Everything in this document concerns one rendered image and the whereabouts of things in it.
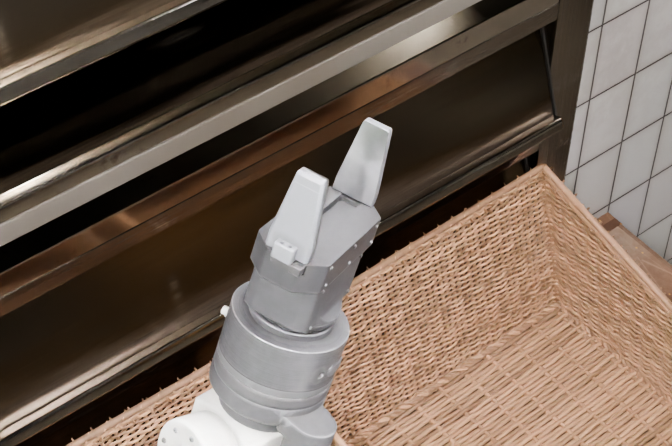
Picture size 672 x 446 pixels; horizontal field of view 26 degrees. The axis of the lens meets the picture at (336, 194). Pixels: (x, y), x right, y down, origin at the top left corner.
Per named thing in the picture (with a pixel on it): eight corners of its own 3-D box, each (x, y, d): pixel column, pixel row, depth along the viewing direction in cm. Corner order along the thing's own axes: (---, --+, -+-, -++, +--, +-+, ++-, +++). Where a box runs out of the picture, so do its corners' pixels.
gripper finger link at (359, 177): (356, 116, 102) (331, 189, 105) (396, 135, 101) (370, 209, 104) (365, 109, 103) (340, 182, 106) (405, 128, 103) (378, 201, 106)
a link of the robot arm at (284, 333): (413, 220, 105) (364, 350, 110) (298, 162, 107) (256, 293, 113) (342, 289, 94) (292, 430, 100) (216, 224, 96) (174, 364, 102)
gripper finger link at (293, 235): (337, 183, 93) (310, 262, 96) (294, 161, 94) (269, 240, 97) (327, 191, 91) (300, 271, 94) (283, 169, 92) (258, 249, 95)
